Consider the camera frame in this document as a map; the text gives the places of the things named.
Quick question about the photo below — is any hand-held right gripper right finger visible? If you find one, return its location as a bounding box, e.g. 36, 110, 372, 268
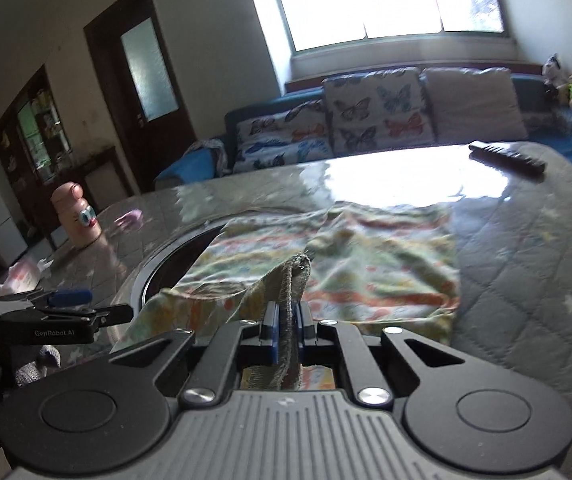
293, 302, 467, 406

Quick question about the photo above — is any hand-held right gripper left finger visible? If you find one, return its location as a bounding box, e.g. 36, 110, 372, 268
110, 301, 291, 407

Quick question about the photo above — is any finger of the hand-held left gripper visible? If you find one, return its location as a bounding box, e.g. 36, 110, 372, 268
0, 304, 133, 346
0, 287, 93, 311

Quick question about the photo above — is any floral baby jacket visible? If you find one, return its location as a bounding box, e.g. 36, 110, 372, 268
111, 201, 462, 391

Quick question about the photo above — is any person's left hand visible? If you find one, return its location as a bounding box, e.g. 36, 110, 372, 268
0, 346, 63, 456

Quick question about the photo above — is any white plastic bag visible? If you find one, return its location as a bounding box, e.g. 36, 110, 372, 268
0, 257, 54, 301

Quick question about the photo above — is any pink cartoon bottle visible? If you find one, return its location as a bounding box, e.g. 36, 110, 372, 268
50, 183, 103, 248

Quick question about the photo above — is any round black induction cooktop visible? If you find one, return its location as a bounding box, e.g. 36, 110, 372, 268
125, 215, 232, 321

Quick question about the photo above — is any dark wooden cabinet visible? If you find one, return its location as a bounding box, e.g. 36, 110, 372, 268
0, 65, 132, 251

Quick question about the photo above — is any butterfly print cushion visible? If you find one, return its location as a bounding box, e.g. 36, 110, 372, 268
322, 67, 437, 153
233, 100, 334, 175

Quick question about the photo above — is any dark wooden door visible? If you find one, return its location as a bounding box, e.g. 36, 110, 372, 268
84, 0, 197, 196

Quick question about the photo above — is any blue sofa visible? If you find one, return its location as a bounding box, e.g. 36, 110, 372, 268
155, 62, 572, 191

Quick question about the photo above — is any black remote control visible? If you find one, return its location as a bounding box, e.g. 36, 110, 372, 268
468, 142, 548, 177

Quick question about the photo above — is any plain beige cushion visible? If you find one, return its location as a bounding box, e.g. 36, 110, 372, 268
421, 66, 529, 146

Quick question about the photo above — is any window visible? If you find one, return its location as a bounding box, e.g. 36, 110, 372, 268
242, 0, 509, 53

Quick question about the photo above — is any black and white cow plush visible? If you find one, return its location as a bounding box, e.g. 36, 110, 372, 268
541, 53, 567, 98

